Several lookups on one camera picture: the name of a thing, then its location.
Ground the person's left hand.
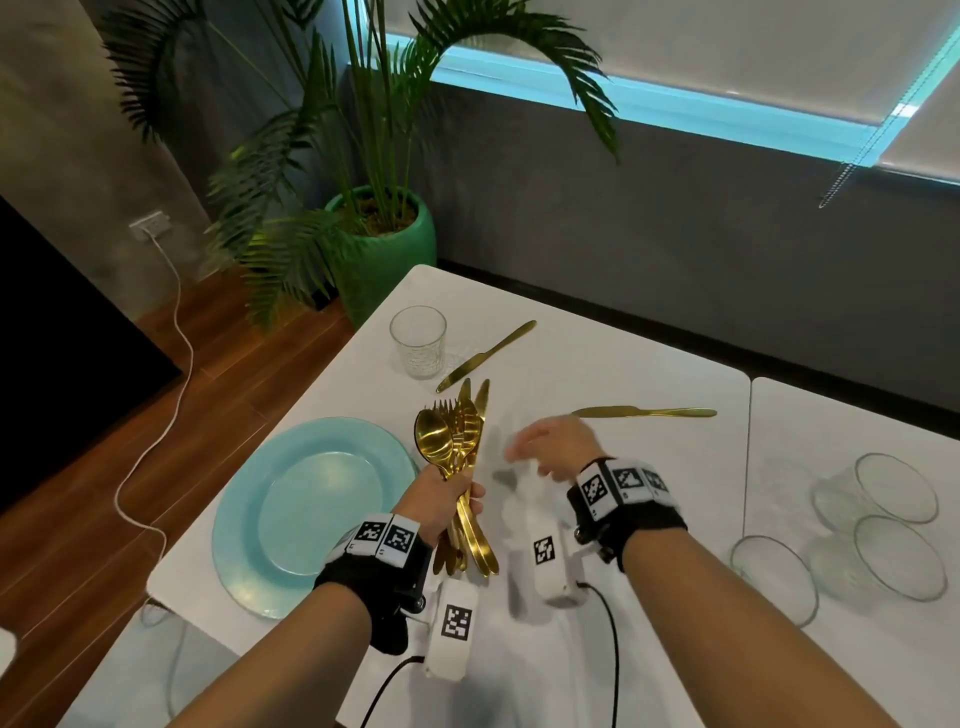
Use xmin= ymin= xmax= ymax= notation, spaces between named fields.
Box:
xmin=395 ymin=463 xmax=487 ymax=547

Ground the black camera cable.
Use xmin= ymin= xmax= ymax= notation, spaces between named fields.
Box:
xmin=359 ymin=654 xmax=427 ymax=728
xmin=577 ymin=581 xmax=622 ymax=728

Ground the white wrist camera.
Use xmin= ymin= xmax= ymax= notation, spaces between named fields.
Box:
xmin=509 ymin=479 xmax=589 ymax=609
xmin=425 ymin=578 xmax=479 ymax=682

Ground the blind bead chain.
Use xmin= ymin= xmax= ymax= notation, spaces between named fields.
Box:
xmin=817 ymin=153 xmax=860 ymax=210

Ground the black left marker wristband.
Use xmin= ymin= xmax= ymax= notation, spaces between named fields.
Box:
xmin=313 ymin=513 xmax=435 ymax=655

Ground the person's right forearm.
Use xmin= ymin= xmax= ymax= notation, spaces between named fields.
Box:
xmin=620 ymin=524 xmax=901 ymax=728

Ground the black cabinet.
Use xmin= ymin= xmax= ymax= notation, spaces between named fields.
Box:
xmin=0 ymin=194 xmax=184 ymax=515

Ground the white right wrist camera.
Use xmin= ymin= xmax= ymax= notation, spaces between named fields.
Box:
xmin=509 ymin=479 xmax=589 ymax=609

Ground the black right marker wristband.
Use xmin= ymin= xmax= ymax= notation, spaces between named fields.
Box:
xmin=566 ymin=457 xmax=689 ymax=573

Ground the black left camera cable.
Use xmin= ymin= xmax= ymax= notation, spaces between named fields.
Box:
xmin=359 ymin=654 xmax=427 ymax=728

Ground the light blue plate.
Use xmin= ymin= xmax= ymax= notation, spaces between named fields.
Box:
xmin=212 ymin=416 xmax=419 ymax=621

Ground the white power cable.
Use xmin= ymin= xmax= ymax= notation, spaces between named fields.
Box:
xmin=113 ymin=228 xmax=196 ymax=624

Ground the black marker wristband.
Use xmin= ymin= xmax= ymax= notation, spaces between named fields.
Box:
xmin=313 ymin=513 xmax=435 ymax=655
xmin=566 ymin=457 xmax=689 ymax=573

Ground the cyan lit window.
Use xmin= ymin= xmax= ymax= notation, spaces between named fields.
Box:
xmin=352 ymin=29 xmax=960 ymax=185

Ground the white roller blind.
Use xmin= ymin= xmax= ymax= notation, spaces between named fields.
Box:
xmin=881 ymin=74 xmax=960 ymax=181
xmin=382 ymin=0 xmax=960 ymax=125

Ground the person's right hand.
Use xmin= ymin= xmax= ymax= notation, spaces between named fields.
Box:
xmin=503 ymin=414 xmax=607 ymax=485

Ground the black right camera cable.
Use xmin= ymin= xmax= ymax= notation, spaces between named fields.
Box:
xmin=577 ymin=581 xmax=622 ymax=728

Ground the green plant pot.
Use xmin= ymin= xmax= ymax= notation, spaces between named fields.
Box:
xmin=323 ymin=185 xmax=438 ymax=329

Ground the person's left forearm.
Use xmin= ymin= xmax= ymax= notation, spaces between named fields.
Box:
xmin=168 ymin=581 xmax=374 ymax=728

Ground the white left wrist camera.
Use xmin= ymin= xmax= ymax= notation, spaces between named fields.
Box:
xmin=425 ymin=578 xmax=479 ymax=682

